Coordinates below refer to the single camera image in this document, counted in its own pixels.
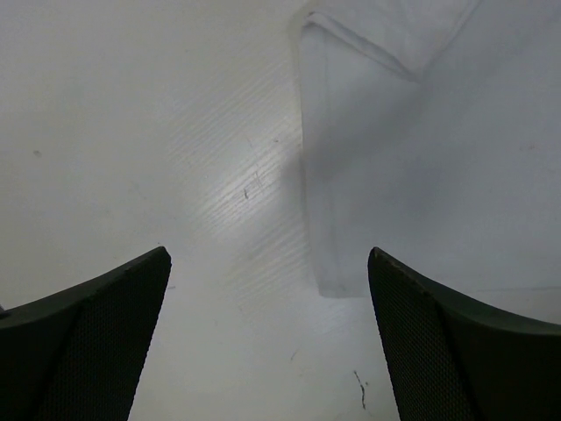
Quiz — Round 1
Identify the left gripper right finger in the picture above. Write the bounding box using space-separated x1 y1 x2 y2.
367 247 560 420

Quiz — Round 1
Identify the white skirt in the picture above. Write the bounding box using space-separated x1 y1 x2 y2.
299 1 560 298

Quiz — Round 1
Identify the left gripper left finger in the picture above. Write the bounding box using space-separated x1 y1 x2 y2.
1 246 171 420

